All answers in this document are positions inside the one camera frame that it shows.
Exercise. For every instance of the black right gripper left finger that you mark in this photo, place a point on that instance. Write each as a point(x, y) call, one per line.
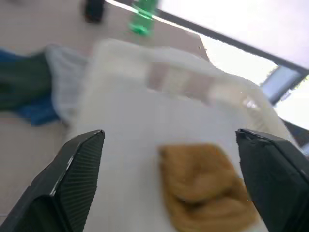
point(65, 188)

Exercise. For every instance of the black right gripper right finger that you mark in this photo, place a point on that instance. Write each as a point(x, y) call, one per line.
point(277, 183)

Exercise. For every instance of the mustard yellow sock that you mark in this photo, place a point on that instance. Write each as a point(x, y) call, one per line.
point(193, 169)
point(222, 215)

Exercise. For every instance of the white plastic basket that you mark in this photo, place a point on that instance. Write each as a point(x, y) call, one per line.
point(135, 116)

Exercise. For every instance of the blue sock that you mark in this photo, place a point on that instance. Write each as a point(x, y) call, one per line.
point(38, 113)

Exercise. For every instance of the light grey sock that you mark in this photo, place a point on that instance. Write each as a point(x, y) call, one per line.
point(65, 79)

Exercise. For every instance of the dark green cloth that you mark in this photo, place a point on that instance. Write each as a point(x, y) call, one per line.
point(24, 79)

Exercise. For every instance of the cola bottle with red cap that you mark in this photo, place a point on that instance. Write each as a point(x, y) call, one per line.
point(94, 9)

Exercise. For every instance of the green soda bottle yellow cap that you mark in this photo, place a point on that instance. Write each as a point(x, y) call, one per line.
point(142, 17)

